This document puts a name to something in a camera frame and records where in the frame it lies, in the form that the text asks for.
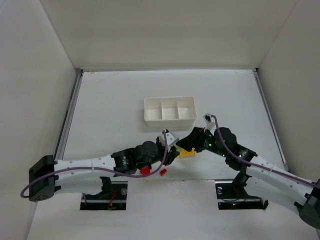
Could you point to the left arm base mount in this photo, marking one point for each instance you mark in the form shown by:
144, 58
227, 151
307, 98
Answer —
111, 196

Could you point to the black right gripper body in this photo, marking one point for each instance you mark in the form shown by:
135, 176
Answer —
196, 139

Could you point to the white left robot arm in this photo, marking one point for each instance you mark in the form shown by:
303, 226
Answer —
49, 176

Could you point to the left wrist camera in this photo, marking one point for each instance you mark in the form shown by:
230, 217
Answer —
168, 139

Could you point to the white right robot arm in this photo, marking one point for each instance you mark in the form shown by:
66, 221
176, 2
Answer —
258, 177

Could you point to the white three-compartment container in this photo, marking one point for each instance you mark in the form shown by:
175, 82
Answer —
170, 112

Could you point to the red arch lego piece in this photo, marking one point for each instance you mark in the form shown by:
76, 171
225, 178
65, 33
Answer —
145, 171

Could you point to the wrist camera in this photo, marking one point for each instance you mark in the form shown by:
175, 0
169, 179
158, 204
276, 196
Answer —
210, 122
168, 139

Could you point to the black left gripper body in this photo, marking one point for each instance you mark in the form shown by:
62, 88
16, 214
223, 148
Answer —
166, 153

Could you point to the light green lego block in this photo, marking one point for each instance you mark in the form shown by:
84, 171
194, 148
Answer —
179, 148

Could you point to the yellow lego brick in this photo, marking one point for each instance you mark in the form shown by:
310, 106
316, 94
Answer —
187, 154

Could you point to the red small lego brick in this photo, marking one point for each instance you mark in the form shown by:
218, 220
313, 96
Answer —
162, 172

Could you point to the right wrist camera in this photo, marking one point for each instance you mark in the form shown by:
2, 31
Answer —
210, 122

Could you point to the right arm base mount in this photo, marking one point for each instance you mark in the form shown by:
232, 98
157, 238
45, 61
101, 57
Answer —
231, 195

